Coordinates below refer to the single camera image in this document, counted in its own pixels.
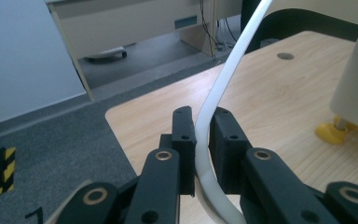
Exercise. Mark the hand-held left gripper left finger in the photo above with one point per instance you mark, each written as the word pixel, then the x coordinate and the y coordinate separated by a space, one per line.
pixel 186 155

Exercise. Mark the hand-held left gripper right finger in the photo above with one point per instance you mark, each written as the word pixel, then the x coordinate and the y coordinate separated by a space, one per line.
pixel 230 155

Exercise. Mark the cream face trash bin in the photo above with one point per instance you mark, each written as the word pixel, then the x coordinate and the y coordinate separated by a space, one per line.
pixel 354 77

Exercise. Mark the dark round table grommet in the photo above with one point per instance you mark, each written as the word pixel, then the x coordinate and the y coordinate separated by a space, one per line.
pixel 285 56

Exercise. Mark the chair base with caster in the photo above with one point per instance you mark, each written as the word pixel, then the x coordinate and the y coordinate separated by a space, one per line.
pixel 108 53

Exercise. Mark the light wooden desk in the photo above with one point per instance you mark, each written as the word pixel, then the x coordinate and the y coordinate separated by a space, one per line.
pixel 121 28

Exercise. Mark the white partition panel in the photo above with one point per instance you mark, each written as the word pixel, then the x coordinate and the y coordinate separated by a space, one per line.
pixel 21 56

